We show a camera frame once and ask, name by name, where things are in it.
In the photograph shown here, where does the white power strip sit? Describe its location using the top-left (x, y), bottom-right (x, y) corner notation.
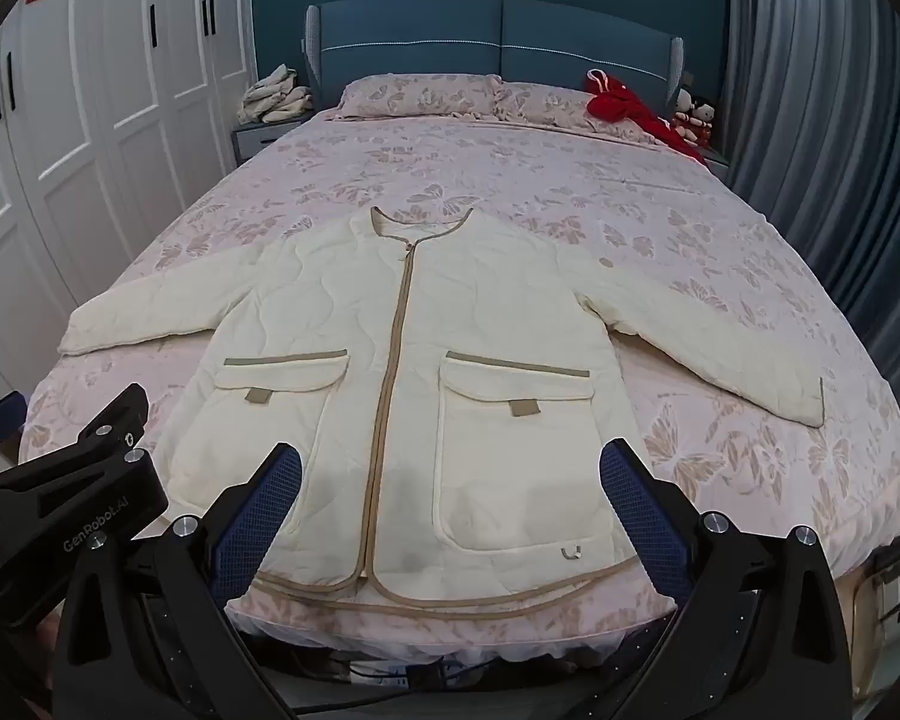
top-left (349, 658), bottom-right (445, 691)

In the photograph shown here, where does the pink butterfly blanket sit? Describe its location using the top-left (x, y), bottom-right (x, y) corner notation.
top-left (19, 109), bottom-right (900, 665)

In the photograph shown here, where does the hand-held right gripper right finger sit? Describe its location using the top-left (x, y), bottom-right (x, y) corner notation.
top-left (570, 439), bottom-right (852, 720)

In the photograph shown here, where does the blue upholstered bed headboard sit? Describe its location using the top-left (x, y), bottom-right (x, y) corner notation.
top-left (304, 0), bottom-right (688, 115)

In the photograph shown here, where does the pink butterfly pillow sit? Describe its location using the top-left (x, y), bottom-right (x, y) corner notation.
top-left (328, 73), bottom-right (508, 122)
top-left (495, 81), bottom-right (662, 145)

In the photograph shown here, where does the cream quilted jacket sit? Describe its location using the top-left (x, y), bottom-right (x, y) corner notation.
top-left (58, 204), bottom-right (827, 610)

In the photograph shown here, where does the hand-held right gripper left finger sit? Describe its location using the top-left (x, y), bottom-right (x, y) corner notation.
top-left (49, 442), bottom-right (305, 720)

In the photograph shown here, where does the pile of beige cloths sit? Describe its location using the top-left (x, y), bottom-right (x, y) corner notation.
top-left (238, 64), bottom-right (318, 125)

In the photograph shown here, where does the grey-blue curtain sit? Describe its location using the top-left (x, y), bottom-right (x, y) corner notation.
top-left (723, 0), bottom-right (900, 410)

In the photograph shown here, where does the red garment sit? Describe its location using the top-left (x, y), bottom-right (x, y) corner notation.
top-left (586, 69), bottom-right (710, 163)

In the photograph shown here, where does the white panelled wardrobe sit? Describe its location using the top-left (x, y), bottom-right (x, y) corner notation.
top-left (0, 0), bottom-right (257, 395)

